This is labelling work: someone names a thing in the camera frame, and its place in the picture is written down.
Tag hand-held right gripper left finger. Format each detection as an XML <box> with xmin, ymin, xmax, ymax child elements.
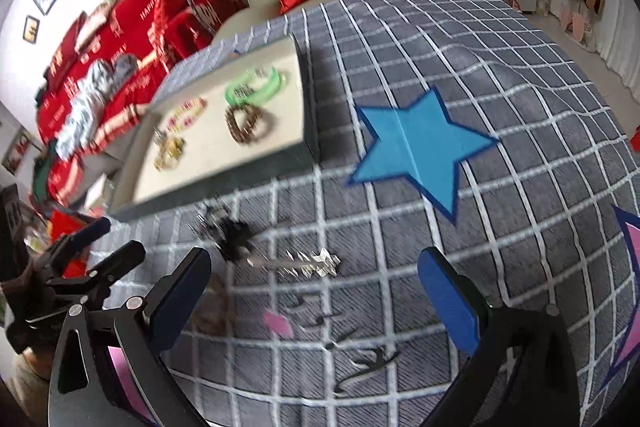
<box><xmin>47</xmin><ymin>248</ymin><xmax>213</xmax><ymax>427</ymax></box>

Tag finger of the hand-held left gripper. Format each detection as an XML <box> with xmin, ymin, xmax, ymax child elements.
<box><xmin>46</xmin><ymin>216</ymin><xmax>112</xmax><ymax>279</ymax></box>
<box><xmin>47</xmin><ymin>241</ymin><xmax>147</xmax><ymax>314</ymax></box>

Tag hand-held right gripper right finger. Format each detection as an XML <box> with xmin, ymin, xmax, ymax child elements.
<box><xmin>417</xmin><ymin>247</ymin><xmax>583</xmax><ymax>427</ymax></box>

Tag yellow cord duck bracelet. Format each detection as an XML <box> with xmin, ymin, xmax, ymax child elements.
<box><xmin>152</xmin><ymin>134</ymin><xmax>187</xmax><ymax>172</ymax></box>

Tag grey shallow tray box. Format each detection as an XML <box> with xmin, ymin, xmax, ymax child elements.
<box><xmin>107</xmin><ymin>34</ymin><xmax>321</xmax><ymax>223</ymax></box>

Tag pink yellow beaded bracelet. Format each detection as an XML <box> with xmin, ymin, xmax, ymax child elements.
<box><xmin>165</xmin><ymin>96</ymin><xmax>208</xmax><ymax>132</ymax></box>

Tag brown wooden bead bracelet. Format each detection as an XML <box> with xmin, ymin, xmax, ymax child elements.
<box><xmin>224</xmin><ymin>103</ymin><xmax>275</xmax><ymax>146</ymax></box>

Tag green translucent bangle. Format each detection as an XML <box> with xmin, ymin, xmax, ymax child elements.
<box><xmin>224</xmin><ymin>66</ymin><xmax>290</xmax><ymax>108</ymax></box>

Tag person's left forearm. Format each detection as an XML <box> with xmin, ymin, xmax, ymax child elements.
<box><xmin>0</xmin><ymin>347</ymin><xmax>52</xmax><ymax>427</ymax></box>

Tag green garment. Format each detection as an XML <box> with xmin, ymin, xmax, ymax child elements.
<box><xmin>32</xmin><ymin>147</ymin><xmax>58</xmax><ymax>202</ymax></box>

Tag black hair claw clip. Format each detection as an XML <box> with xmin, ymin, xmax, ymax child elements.
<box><xmin>215</xmin><ymin>217</ymin><xmax>257</xmax><ymax>264</ymax></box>

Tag small pink hair clip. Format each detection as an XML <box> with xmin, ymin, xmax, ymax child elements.
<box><xmin>262</xmin><ymin>311</ymin><xmax>294</xmax><ymax>339</ymax></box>

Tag light blue crumpled clothes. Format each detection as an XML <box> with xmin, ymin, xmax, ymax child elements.
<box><xmin>55</xmin><ymin>59</ymin><xmax>118</xmax><ymax>160</ymax></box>

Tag grey crumpled garment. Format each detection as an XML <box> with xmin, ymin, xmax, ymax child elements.
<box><xmin>112</xmin><ymin>54</ymin><xmax>142</xmax><ymax>82</ymax></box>

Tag white green printed pillow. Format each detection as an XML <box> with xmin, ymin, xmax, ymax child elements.
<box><xmin>75</xmin><ymin>0</ymin><xmax>123</xmax><ymax>52</ymax></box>

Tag red satin sofa cushion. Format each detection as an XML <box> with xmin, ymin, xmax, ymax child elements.
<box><xmin>165</xmin><ymin>7</ymin><xmax>221</xmax><ymax>58</ymax></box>

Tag red covered sofa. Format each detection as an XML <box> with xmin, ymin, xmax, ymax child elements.
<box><xmin>32</xmin><ymin>0</ymin><xmax>248</xmax><ymax>202</ymax></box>

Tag grey checked tablecloth with stars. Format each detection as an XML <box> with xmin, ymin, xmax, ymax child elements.
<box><xmin>107</xmin><ymin>0</ymin><xmax>640</xmax><ymax>427</ymax></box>

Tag hanging slippers and flowers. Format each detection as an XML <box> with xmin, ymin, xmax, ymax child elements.
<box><xmin>557</xmin><ymin>0</ymin><xmax>608</xmax><ymax>52</ymax></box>

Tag brown braided bracelet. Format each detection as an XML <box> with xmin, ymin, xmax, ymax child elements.
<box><xmin>191</xmin><ymin>279</ymin><xmax>238</xmax><ymax>335</ymax></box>

